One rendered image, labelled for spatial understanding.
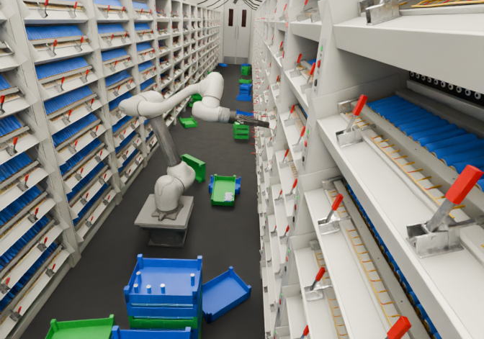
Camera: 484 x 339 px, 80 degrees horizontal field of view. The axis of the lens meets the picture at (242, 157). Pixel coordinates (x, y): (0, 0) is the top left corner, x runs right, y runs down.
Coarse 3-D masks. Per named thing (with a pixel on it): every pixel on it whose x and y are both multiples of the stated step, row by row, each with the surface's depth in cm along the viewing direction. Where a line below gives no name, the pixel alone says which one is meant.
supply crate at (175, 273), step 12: (144, 264) 139; (156, 264) 139; (168, 264) 139; (180, 264) 139; (192, 264) 139; (132, 276) 128; (144, 276) 134; (156, 276) 134; (168, 276) 135; (180, 276) 135; (132, 288) 128; (144, 288) 128; (156, 288) 129; (168, 288) 129; (180, 288) 129; (192, 288) 121; (132, 300) 121; (144, 300) 121; (156, 300) 121; (168, 300) 121; (180, 300) 122; (192, 300) 122
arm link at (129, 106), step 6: (138, 96) 187; (120, 102) 186; (126, 102) 182; (132, 102) 181; (138, 102) 180; (120, 108) 186; (126, 108) 182; (132, 108) 180; (126, 114) 187; (132, 114) 183; (138, 114) 182
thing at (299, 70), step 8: (296, 56) 128; (304, 56) 127; (312, 56) 127; (288, 64) 129; (296, 64) 112; (304, 64) 118; (312, 64) 115; (288, 72) 126; (296, 72) 112; (304, 72) 116; (312, 72) 87; (288, 80) 120; (296, 80) 108; (304, 80) 104; (312, 80) 101; (296, 88) 98; (304, 88) 89; (296, 96) 104; (304, 96) 86; (304, 104) 85
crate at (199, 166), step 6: (180, 156) 299; (186, 156) 298; (186, 162) 308; (192, 162) 301; (198, 162) 288; (198, 168) 297; (204, 168) 288; (198, 174) 300; (204, 174) 291; (198, 180) 294; (204, 180) 294
